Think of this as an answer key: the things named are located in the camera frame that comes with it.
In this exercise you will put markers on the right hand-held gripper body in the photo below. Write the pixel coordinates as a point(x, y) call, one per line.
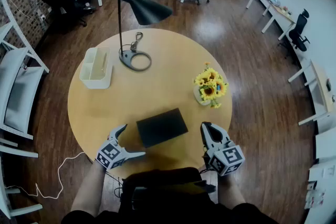
point(227, 160)

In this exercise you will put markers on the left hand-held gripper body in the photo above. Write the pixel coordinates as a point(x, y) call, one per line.
point(110, 156)

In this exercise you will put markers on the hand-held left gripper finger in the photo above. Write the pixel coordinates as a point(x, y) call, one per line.
point(117, 130)
point(132, 156)

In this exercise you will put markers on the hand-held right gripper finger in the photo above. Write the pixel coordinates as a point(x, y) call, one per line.
point(206, 136)
point(225, 136)

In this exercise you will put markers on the black tissue box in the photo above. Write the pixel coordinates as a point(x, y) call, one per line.
point(161, 127)

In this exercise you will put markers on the person's left forearm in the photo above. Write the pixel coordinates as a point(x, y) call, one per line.
point(88, 191)

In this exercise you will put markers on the person's right forearm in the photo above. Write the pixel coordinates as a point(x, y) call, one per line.
point(231, 191)

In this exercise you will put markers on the white plastic organizer tray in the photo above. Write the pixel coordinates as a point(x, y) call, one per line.
point(97, 84)

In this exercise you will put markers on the sunflowers in white pot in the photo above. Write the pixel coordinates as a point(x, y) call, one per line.
point(208, 91)

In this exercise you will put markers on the black chest pack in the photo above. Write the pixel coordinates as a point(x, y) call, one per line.
point(162, 191)

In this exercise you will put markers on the person's black clothing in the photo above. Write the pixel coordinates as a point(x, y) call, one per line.
point(170, 217)

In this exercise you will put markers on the low white metal shelf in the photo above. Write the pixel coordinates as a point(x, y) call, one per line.
point(15, 152)

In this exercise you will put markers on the white cabinet with papers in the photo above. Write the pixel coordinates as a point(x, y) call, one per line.
point(324, 173)

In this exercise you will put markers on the white desk with wooden top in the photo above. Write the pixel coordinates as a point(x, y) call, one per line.
point(319, 86)

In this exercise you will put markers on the tall white metal shelf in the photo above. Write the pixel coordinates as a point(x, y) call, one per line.
point(15, 86)

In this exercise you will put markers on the black desk lamp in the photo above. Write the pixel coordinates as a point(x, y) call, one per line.
point(147, 9)

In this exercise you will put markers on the black high-back office chair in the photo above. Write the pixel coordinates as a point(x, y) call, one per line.
point(299, 29)

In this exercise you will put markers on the long white wall desk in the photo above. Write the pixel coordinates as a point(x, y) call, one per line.
point(275, 9)

